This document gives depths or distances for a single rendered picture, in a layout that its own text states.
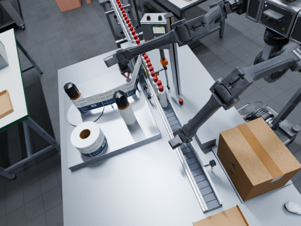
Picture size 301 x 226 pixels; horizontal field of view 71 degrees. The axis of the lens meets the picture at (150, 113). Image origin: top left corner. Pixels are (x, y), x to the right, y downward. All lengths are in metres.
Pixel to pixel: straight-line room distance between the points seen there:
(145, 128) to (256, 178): 0.78
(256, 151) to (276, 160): 0.09
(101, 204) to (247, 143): 0.92
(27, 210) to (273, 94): 3.05
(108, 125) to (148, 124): 0.31
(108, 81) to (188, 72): 0.71
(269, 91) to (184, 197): 1.97
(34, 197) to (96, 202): 1.41
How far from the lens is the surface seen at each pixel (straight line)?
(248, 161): 1.12
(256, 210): 1.36
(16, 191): 2.95
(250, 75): 0.83
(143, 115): 1.58
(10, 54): 3.23
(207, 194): 1.29
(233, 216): 1.32
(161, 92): 1.46
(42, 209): 2.67
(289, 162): 1.16
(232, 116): 1.59
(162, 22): 1.30
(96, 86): 1.93
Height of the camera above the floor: 2.12
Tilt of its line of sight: 52 degrees down
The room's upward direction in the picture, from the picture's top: 17 degrees counter-clockwise
